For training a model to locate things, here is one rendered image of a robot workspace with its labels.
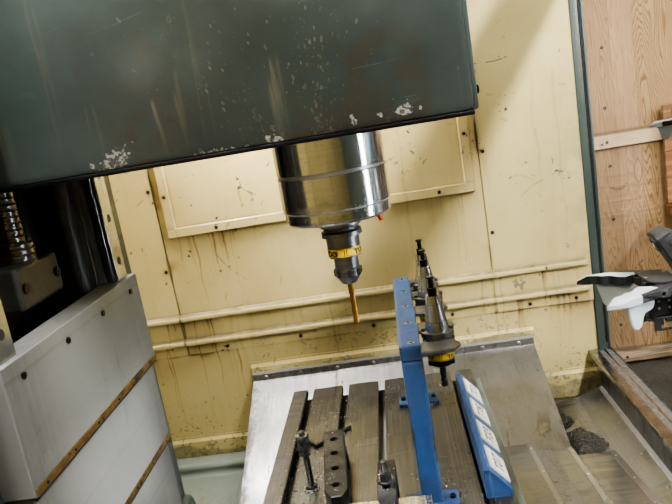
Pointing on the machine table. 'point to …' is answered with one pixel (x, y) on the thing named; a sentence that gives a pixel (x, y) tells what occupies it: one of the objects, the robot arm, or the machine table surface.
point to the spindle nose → (332, 180)
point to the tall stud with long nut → (306, 457)
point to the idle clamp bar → (336, 468)
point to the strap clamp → (387, 482)
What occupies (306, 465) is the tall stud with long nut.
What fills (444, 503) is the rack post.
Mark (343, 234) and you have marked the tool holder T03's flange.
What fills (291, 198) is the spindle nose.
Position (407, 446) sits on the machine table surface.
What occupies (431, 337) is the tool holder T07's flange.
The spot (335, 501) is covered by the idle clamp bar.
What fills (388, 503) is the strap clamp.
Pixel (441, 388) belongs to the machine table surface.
